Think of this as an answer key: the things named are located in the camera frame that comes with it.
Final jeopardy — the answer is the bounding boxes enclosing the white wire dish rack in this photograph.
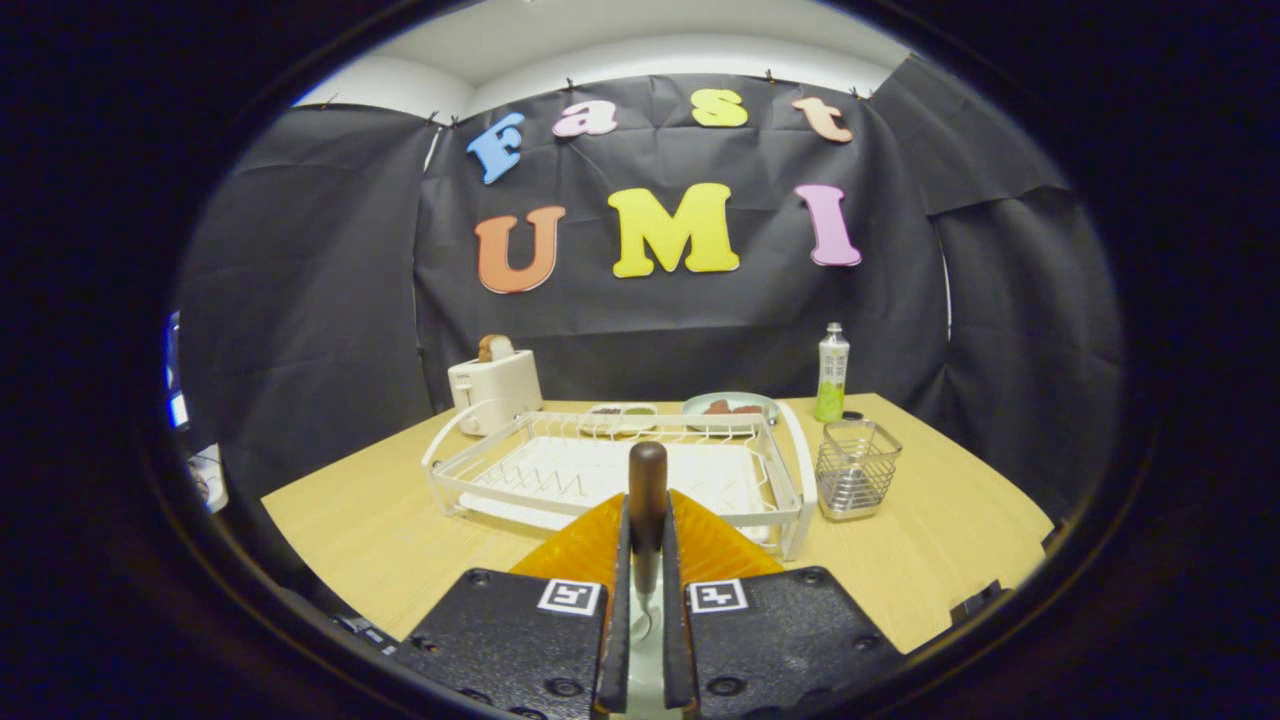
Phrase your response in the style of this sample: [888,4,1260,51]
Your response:
[421,400,819,562]

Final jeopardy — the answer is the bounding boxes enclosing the wooden handled spoon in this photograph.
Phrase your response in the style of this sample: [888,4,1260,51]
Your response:
[628,441,669,641]

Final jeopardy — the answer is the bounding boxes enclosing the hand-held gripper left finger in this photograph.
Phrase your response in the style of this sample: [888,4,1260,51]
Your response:
[390,490,633,719]

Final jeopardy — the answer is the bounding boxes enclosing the white toaster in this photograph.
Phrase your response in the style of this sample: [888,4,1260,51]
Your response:
[447,349,544,437]

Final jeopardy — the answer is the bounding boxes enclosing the blue lit screen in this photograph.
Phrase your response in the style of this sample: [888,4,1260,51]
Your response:
[165,310,191,431]

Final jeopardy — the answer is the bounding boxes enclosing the green drink bottle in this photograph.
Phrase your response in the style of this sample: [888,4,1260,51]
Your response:
[815,322,851,424]

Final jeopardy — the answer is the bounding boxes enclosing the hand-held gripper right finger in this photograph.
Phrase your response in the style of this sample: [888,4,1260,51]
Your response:
[662,488,906,716]

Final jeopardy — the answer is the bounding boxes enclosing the small white dish with food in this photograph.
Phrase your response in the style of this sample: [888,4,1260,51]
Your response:
[580,403,659,437]

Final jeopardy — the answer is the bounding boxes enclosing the metal wire basket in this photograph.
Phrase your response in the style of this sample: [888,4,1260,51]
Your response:
[815,419,903,522]

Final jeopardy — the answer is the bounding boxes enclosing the round plate with food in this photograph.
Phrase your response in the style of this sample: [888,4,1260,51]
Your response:
[682,391,781,433]

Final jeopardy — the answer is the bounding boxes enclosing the black backdrop cloth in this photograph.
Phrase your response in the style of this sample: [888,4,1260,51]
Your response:
[175,55,1126,521]

